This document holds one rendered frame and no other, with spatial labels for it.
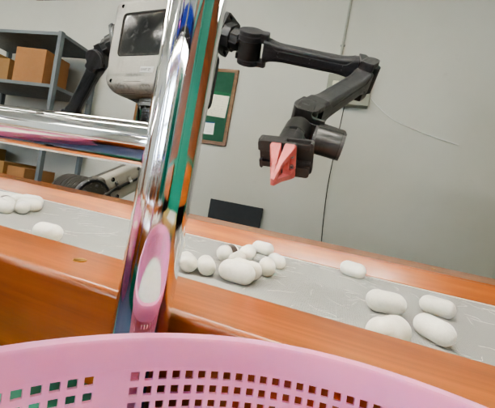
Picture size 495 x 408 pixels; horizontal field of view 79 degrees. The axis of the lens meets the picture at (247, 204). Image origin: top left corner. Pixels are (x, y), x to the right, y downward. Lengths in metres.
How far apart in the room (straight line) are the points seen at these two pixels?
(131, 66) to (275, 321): 1.14
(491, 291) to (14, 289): 0.54
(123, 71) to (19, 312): 1.09
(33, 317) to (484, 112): 2.68
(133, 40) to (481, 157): 2.26
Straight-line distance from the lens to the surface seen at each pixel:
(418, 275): 0.52
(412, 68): 2.69
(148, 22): 1.26
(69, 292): 0.20
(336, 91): 0.84
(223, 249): 0.38
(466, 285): 0.54
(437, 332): 0.28
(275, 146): 0.54
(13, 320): 0.23
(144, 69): 1.18
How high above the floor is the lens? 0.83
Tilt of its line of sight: 1 degrees down
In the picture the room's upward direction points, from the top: 10 degrees clockwise
